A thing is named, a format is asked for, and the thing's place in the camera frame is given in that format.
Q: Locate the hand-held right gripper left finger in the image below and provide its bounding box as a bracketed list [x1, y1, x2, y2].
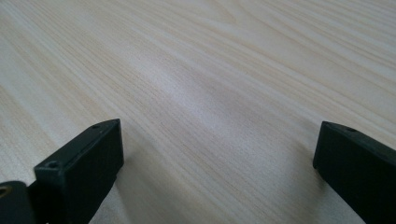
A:
[29, 119, 125, 224]

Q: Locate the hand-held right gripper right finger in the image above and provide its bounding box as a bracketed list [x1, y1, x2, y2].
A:
[312, 120, 396, 224]

